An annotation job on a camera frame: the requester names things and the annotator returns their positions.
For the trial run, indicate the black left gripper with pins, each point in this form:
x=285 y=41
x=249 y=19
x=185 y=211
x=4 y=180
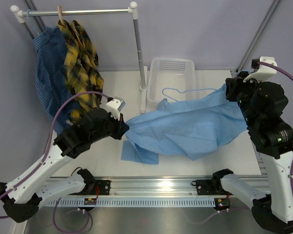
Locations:
x=121 y=127

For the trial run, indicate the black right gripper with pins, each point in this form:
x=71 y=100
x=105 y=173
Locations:
x=236 y=84

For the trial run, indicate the light blue shirt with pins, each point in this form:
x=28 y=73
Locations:
x=193 y=128

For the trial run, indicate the light blue wire hanger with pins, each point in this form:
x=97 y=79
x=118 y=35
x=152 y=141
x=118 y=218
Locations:
x=183 y=92

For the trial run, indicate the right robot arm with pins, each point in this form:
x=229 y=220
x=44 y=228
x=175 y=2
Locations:
x=262 y=104

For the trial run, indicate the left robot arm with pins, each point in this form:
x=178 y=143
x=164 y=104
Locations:
x=25 y=195

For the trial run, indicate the yellow plaid shirt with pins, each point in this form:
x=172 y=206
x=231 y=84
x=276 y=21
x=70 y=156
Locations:
x=81 y=61

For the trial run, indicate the blue checkered shirt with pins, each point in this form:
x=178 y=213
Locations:
x=50 y=76

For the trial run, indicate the wooden hanger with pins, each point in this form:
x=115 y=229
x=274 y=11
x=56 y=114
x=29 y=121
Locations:
x=60 y=14

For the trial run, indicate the white plastic basket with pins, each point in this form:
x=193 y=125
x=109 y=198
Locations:
x=176 y=73

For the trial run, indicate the white clothes rack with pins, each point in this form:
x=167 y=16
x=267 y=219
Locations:
x=132 y=9

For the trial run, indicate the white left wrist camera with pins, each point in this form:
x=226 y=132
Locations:
x=114 y=106

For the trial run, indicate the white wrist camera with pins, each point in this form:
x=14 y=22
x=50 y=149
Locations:
x=261 y=72
x=114 y=106

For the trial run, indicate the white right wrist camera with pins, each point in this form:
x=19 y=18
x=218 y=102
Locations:
x=261 y=72

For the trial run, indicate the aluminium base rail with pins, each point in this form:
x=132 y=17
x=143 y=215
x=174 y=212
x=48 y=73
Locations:
x=158 y=186

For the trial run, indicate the aluminium frame post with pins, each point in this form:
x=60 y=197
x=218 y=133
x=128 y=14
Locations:
x=257 y=36

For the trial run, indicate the white slotted cable duct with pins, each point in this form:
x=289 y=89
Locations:
x=134 y=202

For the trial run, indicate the blue wire hanger left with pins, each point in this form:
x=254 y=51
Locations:
x=32 y=23

